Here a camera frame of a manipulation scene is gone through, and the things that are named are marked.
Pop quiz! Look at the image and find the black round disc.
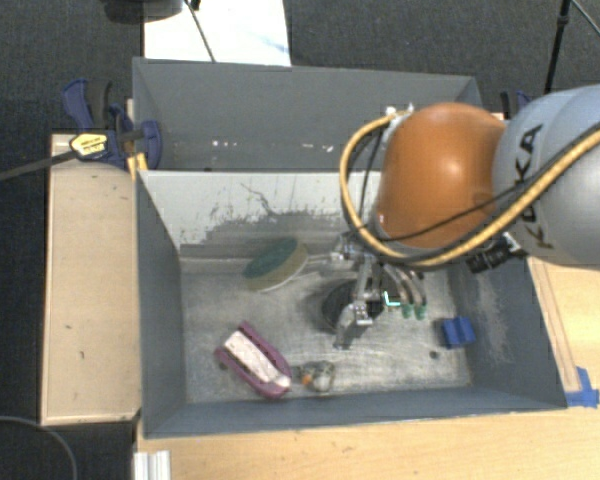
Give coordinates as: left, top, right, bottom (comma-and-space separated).
321, 279, 382, 333

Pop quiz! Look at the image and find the green and yellow round sponge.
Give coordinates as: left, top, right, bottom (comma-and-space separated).
241, 236, 310, 293

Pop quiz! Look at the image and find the black cylinder on white bracket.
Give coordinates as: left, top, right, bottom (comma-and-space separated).
465, 236, 528, 275

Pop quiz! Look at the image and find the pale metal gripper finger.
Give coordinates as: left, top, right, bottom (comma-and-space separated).
344, 309, 375, 352
333, 302, 360, 351

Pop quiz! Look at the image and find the blue block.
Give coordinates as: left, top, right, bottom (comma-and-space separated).
433, 315, 478, 351

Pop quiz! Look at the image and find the purple and white brush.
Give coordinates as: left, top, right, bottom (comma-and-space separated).
214, 319, 294, 400

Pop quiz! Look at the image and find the pale wood board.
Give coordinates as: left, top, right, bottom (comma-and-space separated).
39, 132, 144, 427

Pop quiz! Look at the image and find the grey metal bin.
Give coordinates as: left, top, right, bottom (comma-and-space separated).
131, 56, 569, 440

